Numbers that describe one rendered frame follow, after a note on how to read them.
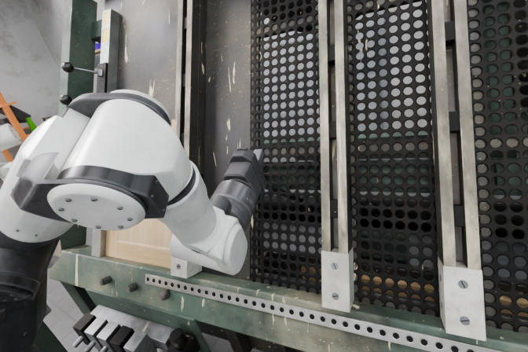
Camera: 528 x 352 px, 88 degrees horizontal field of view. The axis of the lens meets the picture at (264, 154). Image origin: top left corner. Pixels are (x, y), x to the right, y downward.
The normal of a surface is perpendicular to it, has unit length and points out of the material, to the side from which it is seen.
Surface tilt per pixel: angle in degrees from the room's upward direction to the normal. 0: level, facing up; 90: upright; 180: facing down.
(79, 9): 90
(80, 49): 90
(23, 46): 90
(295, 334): 60
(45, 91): 90
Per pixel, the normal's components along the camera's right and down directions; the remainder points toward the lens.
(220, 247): 0.47, -0.13
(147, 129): 0.64, -0.50
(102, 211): 0.01, 0.77
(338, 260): -0.43, -0.07
